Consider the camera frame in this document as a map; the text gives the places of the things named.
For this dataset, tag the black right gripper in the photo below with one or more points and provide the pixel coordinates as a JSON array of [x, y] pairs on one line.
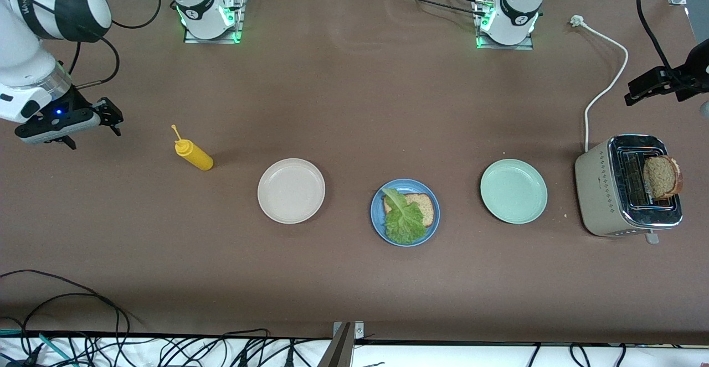
[[72, 102]]

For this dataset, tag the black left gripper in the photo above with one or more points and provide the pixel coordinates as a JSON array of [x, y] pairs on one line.
[[687, 75]]

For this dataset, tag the brown bread slice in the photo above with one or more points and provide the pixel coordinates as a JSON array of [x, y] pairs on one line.
[[425, 206], [662, 177]]

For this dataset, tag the green lettuce leaf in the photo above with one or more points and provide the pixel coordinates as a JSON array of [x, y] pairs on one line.
[[404, 220]]

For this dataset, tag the light green plate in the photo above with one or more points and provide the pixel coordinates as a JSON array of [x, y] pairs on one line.
[[514, 190]]

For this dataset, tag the cream white plate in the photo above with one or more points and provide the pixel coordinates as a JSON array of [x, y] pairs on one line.
[[291, 190]]

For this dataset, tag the blue plate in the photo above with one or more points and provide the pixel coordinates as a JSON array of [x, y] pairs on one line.
[[379, 228]]

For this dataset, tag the yellow squeeze bottle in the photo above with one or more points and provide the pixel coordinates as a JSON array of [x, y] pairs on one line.
[[196, 158]]

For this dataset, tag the beige steel toaster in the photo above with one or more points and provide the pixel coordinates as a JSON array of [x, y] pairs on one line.
[[598, 195]]

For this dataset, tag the metal table edge bracket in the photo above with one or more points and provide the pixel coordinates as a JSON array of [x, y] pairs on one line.
[[340, 350]]

